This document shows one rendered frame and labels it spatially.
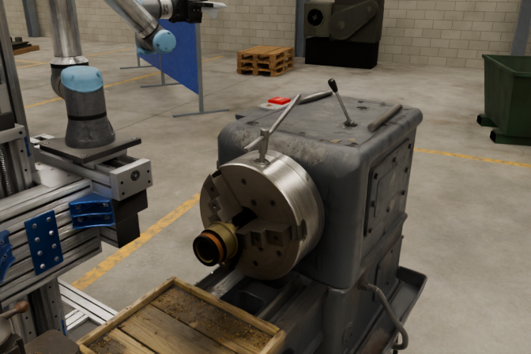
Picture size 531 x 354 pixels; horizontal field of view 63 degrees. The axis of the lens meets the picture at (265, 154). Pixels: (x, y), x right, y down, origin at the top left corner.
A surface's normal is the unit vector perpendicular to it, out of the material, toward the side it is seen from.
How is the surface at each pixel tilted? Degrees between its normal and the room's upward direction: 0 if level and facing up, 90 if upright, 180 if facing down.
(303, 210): 65
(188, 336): 0
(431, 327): 0
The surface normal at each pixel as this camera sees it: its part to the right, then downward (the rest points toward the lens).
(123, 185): 0.84, 0.20
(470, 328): 0.01, -0.93
